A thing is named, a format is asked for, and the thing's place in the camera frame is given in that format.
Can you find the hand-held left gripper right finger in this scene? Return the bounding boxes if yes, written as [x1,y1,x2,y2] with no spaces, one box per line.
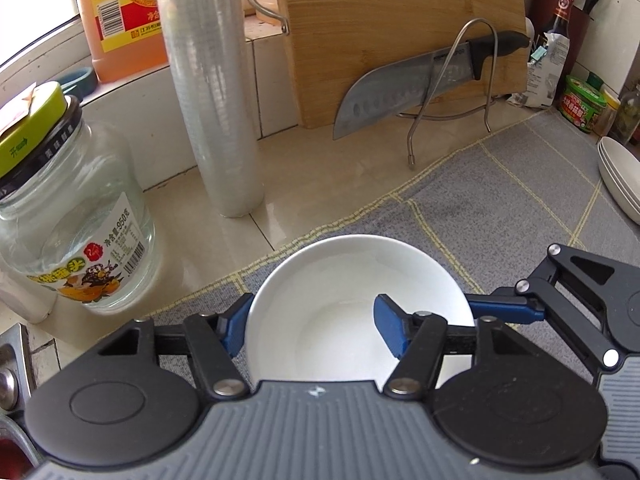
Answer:
[374,294,533,398]

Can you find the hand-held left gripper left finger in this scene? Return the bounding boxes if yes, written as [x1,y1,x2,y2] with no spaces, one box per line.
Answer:
[95,292,255,401]

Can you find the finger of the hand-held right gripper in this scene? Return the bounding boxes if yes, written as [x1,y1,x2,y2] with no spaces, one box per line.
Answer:
[469,244,621,367]

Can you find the white pink floral bowl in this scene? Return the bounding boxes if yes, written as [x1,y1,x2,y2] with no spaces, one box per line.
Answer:
[247,235,474,393]

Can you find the grey checked dish mat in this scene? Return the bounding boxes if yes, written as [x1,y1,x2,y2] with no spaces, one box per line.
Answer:
[150,107,640,361]

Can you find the glass jar with green lid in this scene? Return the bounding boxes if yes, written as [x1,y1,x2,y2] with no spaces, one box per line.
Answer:
[0,81,157,311]

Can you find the white plastic bag roll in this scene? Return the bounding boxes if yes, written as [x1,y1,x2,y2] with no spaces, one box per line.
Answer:
[0,260,53,324]

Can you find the green lid sauce jar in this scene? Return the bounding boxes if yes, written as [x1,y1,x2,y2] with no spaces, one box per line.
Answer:
[559,75,608,135]

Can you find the clipped white orange bag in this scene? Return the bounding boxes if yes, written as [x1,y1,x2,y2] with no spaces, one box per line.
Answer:
[507,45,548,108]

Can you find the stainless steel sink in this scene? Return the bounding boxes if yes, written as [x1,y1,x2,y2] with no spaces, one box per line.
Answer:
[0,322,46,480]

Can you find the yellow lid jar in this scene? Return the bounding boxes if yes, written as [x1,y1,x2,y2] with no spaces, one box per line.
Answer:
[595,89,622,136]

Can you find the white teal food packet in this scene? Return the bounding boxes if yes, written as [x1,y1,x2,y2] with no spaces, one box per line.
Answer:
[542,31,571,108]

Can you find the stack of clear plastic cups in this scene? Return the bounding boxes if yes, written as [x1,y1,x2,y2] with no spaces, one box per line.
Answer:
[162,0,266,218]

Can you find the brown knife block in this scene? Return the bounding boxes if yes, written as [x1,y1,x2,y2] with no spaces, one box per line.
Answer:
[529,0,593,63]

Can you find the dark soy sauce bottle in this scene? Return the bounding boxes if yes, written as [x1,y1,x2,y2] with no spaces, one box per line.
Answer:
[549,0,574,43]

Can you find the teal round container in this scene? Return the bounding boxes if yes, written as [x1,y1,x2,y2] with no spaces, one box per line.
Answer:
[59,66,99,99]

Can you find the orange cooking wine bottle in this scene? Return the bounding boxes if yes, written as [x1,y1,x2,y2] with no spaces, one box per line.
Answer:
[72,0,171,83]

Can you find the bamboo cutting board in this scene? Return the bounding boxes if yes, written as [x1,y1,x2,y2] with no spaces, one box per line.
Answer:
[270,0,530,130]

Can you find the steel wire rack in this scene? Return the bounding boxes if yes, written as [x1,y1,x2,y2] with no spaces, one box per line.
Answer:
[407,17,501,168]

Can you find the black handled kitchen knife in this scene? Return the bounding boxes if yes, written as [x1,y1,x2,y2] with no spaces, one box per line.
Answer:
[332,30,530,141]

